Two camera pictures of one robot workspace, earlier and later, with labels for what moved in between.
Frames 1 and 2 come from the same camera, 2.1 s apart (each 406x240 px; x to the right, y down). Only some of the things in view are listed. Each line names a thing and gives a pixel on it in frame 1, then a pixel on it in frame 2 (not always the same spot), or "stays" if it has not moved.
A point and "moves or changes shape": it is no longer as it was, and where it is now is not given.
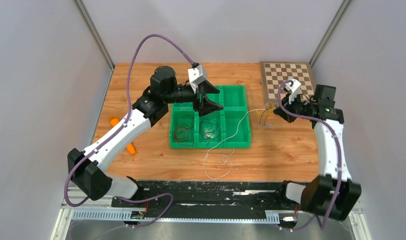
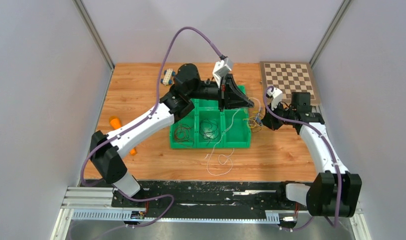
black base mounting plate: [209, 199] stays
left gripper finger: [208, 107] to [235, 100]
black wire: [209, 129] stays
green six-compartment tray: [228, 128] stays
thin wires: [233, 151] moves or changes shape
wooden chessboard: [273, 74] stays
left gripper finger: [209, 88] to [232, 90]
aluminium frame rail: [75, 194] stays
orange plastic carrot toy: [130, 146] stays
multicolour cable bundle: [268, 109] moves or changes shape
